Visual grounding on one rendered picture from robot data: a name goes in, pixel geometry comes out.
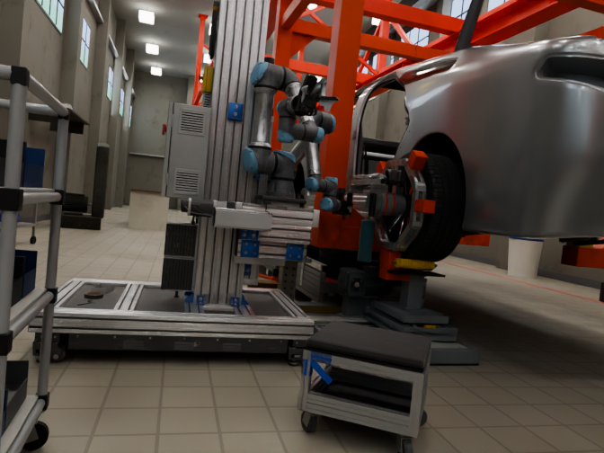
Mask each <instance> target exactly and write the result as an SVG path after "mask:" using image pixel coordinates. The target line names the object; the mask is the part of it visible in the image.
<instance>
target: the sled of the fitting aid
mask: <svg viewBox="0 0 604 453"><path fill-rule="evenodd" d="M365 318H366V319H367V320H369V321H370V322H371V323H373V324H375V325H377V326H378V327H380V328H382V329H386V330H391V331H397V332H401V333H411V334H416V335H421V336H427V337H430V338H431V340H432V341H447V342H456V341H457V328H456V327H454V326H452V325H449V324H423V323H403V322H401V321H399V320H397V319H396V318H394V317H392V316H391V315H388V314H386V313H384V312H382V311H381V310H379V309H377V308H375V307H368V306H366V310H365Z"/></svg>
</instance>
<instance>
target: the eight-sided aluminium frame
mask: <svg viewBox="0 0 604 453"><path fill-rule="evenodd" d="M407 161H408V158H403V159H396V160H389V161H387V163H386V166H385V168H384V169H383V171H382V174H383V175H386V170H387V169H388V170H389V169H392V165H394V166H397V165H399V166H403V167H404V169H405V170H406V173H407V175H408V177H409V180H410V182H411V185H412V186H413V195H412V203H411V211H410V220H409V223H408V225H407V227H406V228H405V230H404V232H403V233H402V234H401V235H400V237H399V238H398V240H397V241H396V243H393V242H389V240H388V237H387V234H386V230H385V227H384V224H383V221H382V215H376V214H375V220H374V221H375V222H376V223H375V236H376V239H377V244H378V247H381V246H382V247H383V248H386V249H389V250H393V251H399V252H405V250H406V249H407V247H408V246H409V244H410V243H411V242H412V240H413V239H414V238H415V236H416V235H417V233H418V232H419V230H421V227H422V222H423V221H422V217H423V213H421V212H414V206H415V200H425V192H426V185H425V182H424V180H423V178H422V175H421V173H420V171H418V170H412V169H410V167H409V165H408V164H407ZM418 197H419V198H418ZM416 214H417V215H416Z"/></svg>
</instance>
